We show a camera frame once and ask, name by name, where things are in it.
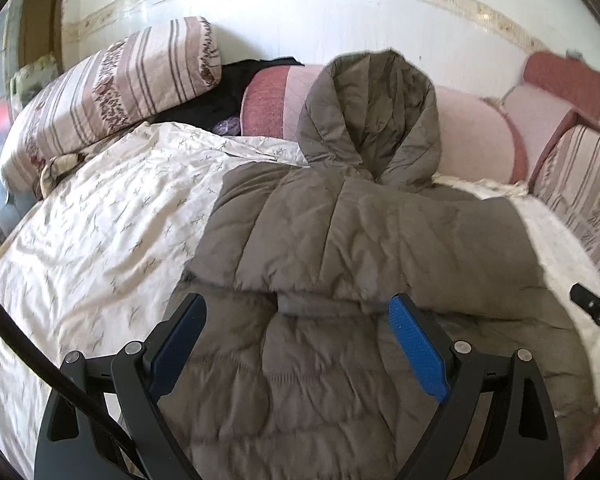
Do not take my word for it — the striped floral pillow left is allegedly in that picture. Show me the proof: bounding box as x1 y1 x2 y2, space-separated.
0 16 221 193

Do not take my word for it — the pink red sofa backrest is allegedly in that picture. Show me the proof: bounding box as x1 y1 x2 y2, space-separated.
503 51 600 126

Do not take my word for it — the black cable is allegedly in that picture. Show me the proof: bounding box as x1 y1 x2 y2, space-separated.
0 278 146 480

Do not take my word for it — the brown quilted hooded jacket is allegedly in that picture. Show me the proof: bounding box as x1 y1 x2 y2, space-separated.
157 48 598 480

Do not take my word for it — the black clothing behind bolster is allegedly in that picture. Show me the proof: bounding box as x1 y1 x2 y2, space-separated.
154 56 302 136

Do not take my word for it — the white floral bed quilt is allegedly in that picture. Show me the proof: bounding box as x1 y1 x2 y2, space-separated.
0 120 600 480

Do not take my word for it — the pink cylindrical bolster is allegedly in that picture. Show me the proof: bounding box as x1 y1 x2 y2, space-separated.
240 55 527 185

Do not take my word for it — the striped floral cushion right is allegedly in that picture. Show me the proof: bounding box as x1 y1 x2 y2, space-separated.
532 125 600 274

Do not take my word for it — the floral cloth under pillow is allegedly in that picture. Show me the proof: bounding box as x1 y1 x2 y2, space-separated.
40 152 87 198

